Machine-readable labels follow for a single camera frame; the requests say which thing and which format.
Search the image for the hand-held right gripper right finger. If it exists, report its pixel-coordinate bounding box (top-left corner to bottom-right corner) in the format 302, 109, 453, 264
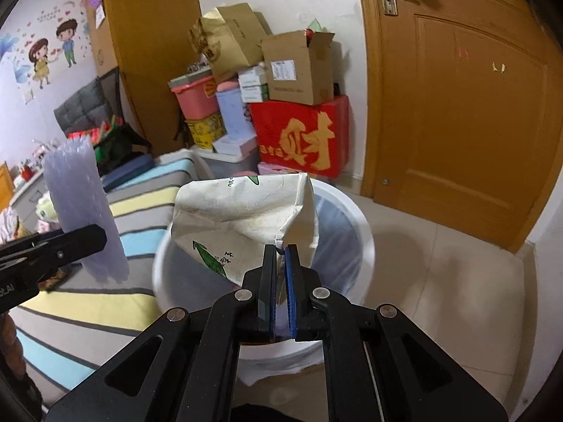
284, 244, 508, 422

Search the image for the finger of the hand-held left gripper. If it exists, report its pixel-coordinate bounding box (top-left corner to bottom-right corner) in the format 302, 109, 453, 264
0, 224, 107, 291

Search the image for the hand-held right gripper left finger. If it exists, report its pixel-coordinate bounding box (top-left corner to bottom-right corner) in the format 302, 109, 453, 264
46, 244, 279, 422

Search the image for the purple bubble wrap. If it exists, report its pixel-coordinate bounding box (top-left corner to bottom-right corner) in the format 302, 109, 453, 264
43, 138, 130, 284

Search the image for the white trash bin with liner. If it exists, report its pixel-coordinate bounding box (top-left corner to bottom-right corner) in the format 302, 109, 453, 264
152, 178, 377, 388

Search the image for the cream paper bag green print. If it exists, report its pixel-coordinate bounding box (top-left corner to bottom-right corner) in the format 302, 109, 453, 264
169, 172, 320, 286

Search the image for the person's left forearm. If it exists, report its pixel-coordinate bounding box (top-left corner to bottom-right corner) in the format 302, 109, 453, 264
0, 312, 31, 388

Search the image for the yellow-green tissue pack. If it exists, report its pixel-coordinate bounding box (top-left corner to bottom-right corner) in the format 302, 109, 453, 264
36, 196, 60, 220

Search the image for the pink blanket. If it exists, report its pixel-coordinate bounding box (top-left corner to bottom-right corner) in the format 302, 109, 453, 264
0, 209, 40, 247

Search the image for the grey nightstand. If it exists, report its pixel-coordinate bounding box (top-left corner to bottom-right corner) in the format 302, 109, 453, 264
9, 171, 49, 225

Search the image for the striped bed sheet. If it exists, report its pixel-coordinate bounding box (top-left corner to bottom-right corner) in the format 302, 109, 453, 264
9, 149, 212, 405

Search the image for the wooden headboard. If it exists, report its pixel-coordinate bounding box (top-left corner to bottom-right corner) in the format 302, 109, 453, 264
0, 161, 15, 212

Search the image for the dark blue case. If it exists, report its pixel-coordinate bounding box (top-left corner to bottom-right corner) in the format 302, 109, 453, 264
100, 155, 156, 192

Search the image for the black bag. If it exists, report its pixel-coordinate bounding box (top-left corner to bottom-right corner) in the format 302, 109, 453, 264
92, 123, 154, 177

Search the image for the red green plaid cloth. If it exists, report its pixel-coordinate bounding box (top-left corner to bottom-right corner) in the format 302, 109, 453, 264
66, 114, 124, 146

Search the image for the translucent storage box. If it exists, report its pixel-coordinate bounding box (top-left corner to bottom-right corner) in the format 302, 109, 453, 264
204, 149, 260, 181

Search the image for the grey quilted cushion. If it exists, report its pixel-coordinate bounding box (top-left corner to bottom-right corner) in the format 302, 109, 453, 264
53, 77, 110, 135

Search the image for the flat white pink box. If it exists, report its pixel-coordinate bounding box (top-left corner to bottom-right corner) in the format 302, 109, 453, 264
212, 134, 258, 155

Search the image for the red box gold print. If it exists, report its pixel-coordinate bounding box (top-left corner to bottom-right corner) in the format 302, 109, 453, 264
248, 95, 351, 179

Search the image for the black mesh chair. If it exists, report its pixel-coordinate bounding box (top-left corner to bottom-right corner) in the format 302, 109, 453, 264
100, 67, 126, 119

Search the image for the yellow patterned box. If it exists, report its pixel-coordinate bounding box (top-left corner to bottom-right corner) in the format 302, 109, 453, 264
185, 112, 227, 150

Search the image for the light blue box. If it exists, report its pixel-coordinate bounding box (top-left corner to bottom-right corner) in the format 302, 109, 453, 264
215, 80, 258, 141

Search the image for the pink storage bin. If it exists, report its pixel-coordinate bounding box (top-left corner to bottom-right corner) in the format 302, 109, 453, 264
168, 70, 221, 120

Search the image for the small white box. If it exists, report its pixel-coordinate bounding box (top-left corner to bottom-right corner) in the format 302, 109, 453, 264
240, 83, 270, 103
238, 66, 268, 86

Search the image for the brown cardboard box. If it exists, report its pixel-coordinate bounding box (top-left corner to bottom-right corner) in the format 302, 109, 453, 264
261, 30, 336, 106

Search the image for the wooden wardrobe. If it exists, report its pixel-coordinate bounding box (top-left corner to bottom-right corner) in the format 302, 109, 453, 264
86, 0, 216, 154

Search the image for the wooden door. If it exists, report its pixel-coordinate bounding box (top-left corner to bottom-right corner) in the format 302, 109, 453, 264
354, 0, 563, 253

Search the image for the gold paper bag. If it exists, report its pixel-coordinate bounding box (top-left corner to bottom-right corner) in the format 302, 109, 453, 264
189, 2, 273, 84

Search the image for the cartoon couple wall sticker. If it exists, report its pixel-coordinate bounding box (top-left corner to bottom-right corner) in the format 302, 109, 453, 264
0, 0, 95, 93

